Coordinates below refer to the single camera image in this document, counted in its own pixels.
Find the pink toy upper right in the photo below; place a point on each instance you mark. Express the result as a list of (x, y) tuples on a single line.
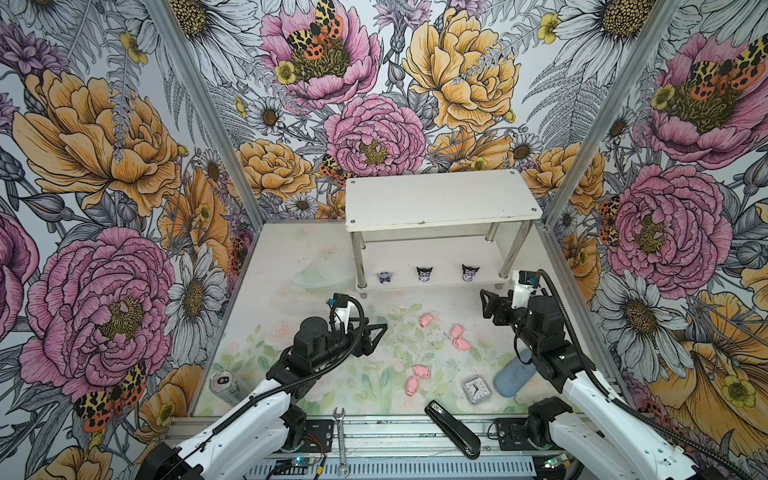
[(457, 331)]

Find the green circuit board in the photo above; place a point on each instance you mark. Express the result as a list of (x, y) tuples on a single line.
[(557, 461), (304, 463)]

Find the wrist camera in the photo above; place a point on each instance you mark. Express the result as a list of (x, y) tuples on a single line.
[(340, 311), (525, 285)]

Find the small square white clock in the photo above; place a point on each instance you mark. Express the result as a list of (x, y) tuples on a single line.
[(476, 390)]

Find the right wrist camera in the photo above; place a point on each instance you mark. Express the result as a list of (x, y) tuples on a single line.
[(525, 285)]

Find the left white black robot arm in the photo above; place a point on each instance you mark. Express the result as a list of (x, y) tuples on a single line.
[(268, 420)]

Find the green circuit board left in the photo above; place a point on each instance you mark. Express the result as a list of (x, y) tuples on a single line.
[(304, 463)]

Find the pink toy top left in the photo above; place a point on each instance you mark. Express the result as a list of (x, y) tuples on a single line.
[(426, 320)]

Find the pink toy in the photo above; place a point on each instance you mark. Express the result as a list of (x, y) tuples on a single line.
[(426, 320), (421, 371), (461, 344), (412, 386), (457, 331)]

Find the pink toy centre lower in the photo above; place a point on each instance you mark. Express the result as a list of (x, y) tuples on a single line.
[(412, 386)]

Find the pink toy right lower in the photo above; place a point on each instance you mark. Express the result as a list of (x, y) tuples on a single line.
[(461, 344)]

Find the silver wrench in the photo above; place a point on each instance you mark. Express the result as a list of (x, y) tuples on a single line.
[(343, 468)]

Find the black white kuromi toy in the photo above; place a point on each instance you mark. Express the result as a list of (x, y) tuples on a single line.
[(424, 274)]

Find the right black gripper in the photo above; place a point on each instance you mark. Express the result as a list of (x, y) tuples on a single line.
[(503, 304)]

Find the pink toy centre upper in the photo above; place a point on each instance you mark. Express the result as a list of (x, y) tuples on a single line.
[(421, 371)]

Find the white two-tier shelf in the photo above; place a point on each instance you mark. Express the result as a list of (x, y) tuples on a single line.
[(399, 223)]

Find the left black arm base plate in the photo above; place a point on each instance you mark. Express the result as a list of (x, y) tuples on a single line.
[(311, 436)]

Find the silver drink can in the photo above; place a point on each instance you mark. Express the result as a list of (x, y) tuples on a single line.
[(224, 386)]

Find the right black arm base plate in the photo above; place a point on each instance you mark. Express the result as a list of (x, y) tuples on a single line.
[(515, 434)]

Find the green circuit board right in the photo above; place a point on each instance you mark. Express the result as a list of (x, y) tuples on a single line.
[(557, 461)]

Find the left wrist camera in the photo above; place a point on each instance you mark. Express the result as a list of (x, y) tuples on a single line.
[(340, 311)]

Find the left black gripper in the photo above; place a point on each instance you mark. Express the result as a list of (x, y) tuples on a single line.
[(358, 348)]

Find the black stapler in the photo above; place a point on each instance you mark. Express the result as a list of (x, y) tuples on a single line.
[(464, 439)]

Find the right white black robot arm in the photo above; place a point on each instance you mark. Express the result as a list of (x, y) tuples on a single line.
[(587, 418)]

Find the aluminium front rail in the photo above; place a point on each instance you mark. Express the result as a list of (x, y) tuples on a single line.
[(412, 447)]

